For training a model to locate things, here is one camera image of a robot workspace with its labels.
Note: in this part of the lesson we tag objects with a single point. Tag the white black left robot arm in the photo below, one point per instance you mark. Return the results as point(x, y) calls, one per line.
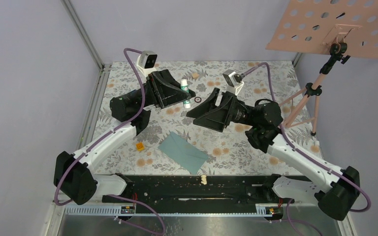
point(75, 174)

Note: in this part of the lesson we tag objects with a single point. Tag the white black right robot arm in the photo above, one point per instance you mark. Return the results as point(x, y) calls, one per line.
point(333, 189)

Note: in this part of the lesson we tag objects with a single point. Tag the teal paper envelope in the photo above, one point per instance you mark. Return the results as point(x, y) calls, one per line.
point(185, 154)

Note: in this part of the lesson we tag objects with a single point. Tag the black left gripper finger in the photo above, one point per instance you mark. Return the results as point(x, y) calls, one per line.
point(164, 101)
point(165, 83)

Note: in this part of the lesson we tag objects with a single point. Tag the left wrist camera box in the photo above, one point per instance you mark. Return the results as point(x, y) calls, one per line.
point(146, 62)

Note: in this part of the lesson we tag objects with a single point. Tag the pink music stand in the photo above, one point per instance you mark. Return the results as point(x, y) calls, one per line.
point(341, 29)

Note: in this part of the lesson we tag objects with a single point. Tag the white slotted cable duct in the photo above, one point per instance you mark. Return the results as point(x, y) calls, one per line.
point(129, 210)

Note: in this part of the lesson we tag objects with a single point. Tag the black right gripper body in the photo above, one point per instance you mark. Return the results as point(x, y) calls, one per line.
point(242, 113)

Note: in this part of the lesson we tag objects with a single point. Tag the small orange lego brick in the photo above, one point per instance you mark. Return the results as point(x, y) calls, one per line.
point(140, 146)

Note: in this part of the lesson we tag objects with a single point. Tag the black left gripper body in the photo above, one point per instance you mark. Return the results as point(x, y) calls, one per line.
point(150, 98)

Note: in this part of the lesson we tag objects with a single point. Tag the floral patterned table mat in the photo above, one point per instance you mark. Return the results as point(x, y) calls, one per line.
point(229, 151)

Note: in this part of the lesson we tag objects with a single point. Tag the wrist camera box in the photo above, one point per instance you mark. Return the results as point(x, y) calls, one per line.
point(234, 81)
point(146, 62)

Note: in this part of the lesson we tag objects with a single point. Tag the aluminium frame post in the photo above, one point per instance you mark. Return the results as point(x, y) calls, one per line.
point(72, 13)

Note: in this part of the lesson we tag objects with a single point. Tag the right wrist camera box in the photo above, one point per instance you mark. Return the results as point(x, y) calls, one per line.
point(234, 81)

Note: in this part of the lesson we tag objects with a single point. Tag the cream chess knight piece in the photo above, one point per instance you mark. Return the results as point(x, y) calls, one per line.
point(203, 179)

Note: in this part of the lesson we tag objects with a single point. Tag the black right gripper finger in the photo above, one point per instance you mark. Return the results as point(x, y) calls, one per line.
point(211, 105)
point(228, 109)

